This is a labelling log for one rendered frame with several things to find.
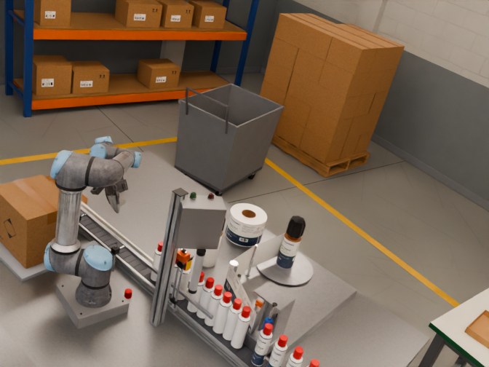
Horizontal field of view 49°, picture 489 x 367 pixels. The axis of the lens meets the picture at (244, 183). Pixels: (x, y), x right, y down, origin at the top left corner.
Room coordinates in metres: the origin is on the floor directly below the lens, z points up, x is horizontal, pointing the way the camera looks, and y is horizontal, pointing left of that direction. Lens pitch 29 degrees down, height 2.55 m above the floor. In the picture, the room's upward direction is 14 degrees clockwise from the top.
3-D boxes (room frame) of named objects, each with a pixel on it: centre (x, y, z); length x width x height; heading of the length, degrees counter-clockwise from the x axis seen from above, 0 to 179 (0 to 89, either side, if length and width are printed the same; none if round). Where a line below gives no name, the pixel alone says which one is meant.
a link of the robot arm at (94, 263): (1.71, 0.52, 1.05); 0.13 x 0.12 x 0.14; 94
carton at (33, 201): (1.98, 0.90, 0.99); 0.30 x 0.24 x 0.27; 55
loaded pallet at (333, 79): (5.81, -0.60, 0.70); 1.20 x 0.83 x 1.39; 51
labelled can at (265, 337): (1.57, -0.23, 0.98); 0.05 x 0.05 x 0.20
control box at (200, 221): (1.71, 0.14, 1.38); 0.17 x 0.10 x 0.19; 111
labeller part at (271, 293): (1.69, -0.23, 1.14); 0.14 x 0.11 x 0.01; 56
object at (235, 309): (1.67, -0.09, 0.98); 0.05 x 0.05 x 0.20
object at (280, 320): (1.68, -0.22, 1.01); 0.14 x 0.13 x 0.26; 56
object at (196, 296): (1.77, 0.09, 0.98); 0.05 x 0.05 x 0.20
